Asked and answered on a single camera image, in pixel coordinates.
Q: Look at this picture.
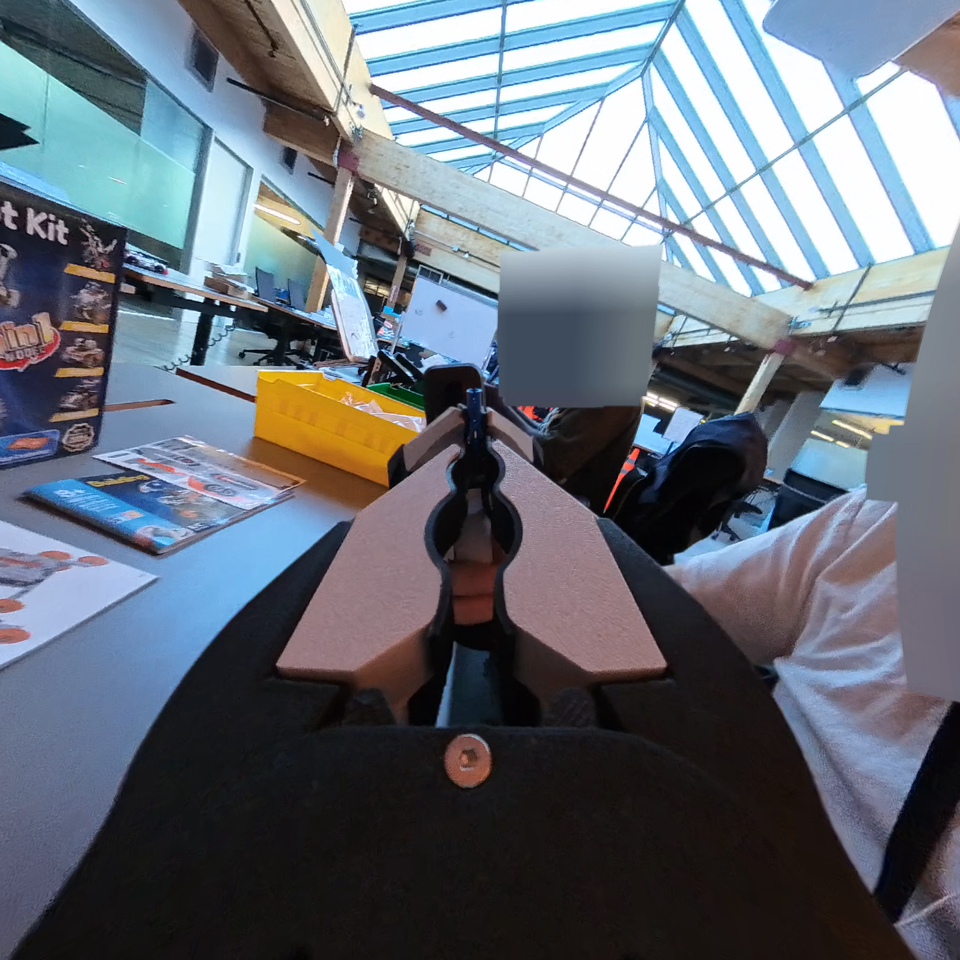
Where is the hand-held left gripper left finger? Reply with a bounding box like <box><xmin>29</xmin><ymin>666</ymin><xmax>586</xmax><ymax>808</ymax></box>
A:
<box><xmin>276</xmin><ymin>442</ymin><xmax>462</xmax><ymax>727</ymax></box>

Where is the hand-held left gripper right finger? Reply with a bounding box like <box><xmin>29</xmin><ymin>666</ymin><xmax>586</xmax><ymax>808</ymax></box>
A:
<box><xmin>487</xmin><ymin>441</ymin><xmax>669</xmax><ymax>727</ymax></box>

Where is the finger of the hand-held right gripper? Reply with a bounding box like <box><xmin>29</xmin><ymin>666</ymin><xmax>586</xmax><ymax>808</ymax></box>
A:
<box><xmin>388</xmin><ymin>405</ymin><xmax>468</xmax><ymax>487</ymax></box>
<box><xmin>483</xmin><ymin>407</ymin><xmax>543</xmax><ymax>468</ymax></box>

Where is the person's right forearm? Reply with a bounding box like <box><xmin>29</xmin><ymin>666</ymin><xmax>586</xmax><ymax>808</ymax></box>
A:
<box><xmin>663</xmin><ymin>483</ymin><xmax>901</xmax><ymax>669</ymax></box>

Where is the grey desk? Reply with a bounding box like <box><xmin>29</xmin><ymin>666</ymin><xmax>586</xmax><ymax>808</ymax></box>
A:
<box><xmin>0</xmin><ymin>363</ymin><xmax>432</xmax><ymax>960</ymax></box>

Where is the wooden office desk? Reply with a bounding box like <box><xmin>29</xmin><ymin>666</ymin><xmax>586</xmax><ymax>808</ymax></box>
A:
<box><xmin>123</xmin><ymin>266</ymin><xmax>269</xmax><ymax>366</ymax></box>

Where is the clear plastic bag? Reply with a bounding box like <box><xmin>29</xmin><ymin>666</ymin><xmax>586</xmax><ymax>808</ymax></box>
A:
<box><xmin>337</xmin><ymin>393</ymin><xmax>425</xmax><ymax>432</ymax></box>

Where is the white whiteboard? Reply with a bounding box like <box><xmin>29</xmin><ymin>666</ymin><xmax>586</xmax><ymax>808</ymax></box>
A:
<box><xmin>401</xmin><ymin>277</ymin><xmax>500</xmax><ymax>369</ymax></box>

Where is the yellow plastic bin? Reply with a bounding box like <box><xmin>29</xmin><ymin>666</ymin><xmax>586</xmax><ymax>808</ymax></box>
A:
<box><xmin>253</xmin><ymin>369</ymin><xmax>429</xmax><ymax>489</ymax></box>

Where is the tilted flip chart easel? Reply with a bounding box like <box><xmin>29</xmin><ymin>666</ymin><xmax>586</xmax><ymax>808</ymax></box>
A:
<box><xmin>311</xmin><ymin>232</ymin><xmax>380</xmax><ymax>361</ymax></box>

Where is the dark jacket on chair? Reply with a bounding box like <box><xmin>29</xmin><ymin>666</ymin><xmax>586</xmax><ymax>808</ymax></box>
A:
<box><xmin>607</xmin><ymin>411</ymin><xmax>770</xmax><ymax>564</ymax></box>

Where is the white and orange leaflet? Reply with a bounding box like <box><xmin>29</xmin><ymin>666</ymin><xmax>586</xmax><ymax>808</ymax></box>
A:
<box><xmin>93</xmin><ymin>436</ymin><xmax>305</xmax><ymax>511</ymax></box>

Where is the red ceiling pipe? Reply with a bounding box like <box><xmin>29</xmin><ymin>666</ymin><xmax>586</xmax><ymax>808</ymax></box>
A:
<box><xmin>367</xmin><ymin>82</ymin><xmax>815</xmax><ymax>291</ymax></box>

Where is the blue closed booklet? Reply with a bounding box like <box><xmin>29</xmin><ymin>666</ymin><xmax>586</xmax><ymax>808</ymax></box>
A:
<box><xmin>22</xmin><ymin>472</ymin><xmax>294</xmax><ymax>556</ymax></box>

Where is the open instruction booklet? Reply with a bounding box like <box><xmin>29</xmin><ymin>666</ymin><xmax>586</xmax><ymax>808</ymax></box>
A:
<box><xmin>0</xmin><ymin>519</ymin><xmax>159</xmax><ymax>671</ymax></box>

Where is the dark blue kit box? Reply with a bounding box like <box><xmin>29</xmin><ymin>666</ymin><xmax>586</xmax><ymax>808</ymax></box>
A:
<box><xmin>0</xmin><ymin>180</ymin><xmax>129</xmax><ymax>470</ymax></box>

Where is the black harness strap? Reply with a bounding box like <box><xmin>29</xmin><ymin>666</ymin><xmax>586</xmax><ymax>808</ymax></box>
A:
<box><xmin>873</xmin><ymin>701</ymin><xmax>960</xmax><ymax>924</ymax></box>

